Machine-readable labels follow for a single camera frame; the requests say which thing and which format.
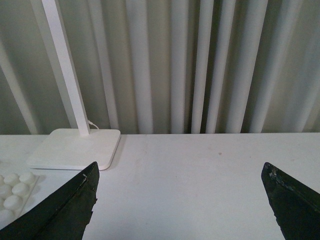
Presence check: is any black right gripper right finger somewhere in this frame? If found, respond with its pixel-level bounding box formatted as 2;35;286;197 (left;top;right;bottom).
261;162;320;240

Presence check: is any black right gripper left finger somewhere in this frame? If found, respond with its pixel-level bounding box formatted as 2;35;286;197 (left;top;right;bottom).
0;161;100;240

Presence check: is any white desk lamp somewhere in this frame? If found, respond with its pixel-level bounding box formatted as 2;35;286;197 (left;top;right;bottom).
27;0;121;170

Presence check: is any white pleated curtain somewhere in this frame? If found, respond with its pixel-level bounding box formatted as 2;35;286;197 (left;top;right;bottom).
0;0;320;136

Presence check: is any white studded base plate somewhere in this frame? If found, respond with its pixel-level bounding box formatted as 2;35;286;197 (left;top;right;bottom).
0;171;39;229

